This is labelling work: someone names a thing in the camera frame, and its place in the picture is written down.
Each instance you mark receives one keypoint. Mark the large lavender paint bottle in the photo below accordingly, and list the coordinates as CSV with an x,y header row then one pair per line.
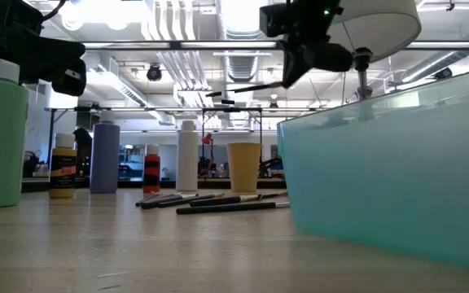
x,y
104,163

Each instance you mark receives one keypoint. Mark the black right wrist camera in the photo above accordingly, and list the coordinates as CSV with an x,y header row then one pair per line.
x,y
273,20

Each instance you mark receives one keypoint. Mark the black background rig frame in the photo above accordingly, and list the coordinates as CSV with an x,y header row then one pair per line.
x,y
230,109

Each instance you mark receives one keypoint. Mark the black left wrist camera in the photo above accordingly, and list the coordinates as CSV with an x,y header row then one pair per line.
x,y
6,12

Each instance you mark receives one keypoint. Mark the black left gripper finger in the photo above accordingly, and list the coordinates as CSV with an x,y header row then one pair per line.
x,y
55,45
55,57

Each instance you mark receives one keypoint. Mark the silver ventilation duct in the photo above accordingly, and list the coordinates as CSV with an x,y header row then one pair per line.
x,y
242,67

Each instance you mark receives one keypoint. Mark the small red paint bottle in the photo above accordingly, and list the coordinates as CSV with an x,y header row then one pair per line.
x,y
151,160

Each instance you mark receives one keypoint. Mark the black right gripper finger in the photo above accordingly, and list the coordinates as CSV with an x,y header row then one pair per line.
x,y
304,61
289,65

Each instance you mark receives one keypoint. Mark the red desk lamp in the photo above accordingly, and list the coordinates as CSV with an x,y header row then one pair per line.
x,y
207,140

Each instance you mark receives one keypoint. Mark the small yellow paint bottle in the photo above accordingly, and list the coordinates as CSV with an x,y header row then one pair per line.
x,y
62,151

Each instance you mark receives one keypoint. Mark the black ceiling spotlight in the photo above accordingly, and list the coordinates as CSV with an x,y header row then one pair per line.
x,y
154,72
443,73

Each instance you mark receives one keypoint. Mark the large white paint bottle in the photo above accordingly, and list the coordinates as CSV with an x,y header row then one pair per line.
x,y
187,163

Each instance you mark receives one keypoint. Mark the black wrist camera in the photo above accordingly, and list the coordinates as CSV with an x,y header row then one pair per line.
x,y
273,20
6,12

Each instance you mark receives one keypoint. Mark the teal translucent plastic bin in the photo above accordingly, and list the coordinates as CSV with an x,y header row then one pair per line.
x,y
381,183

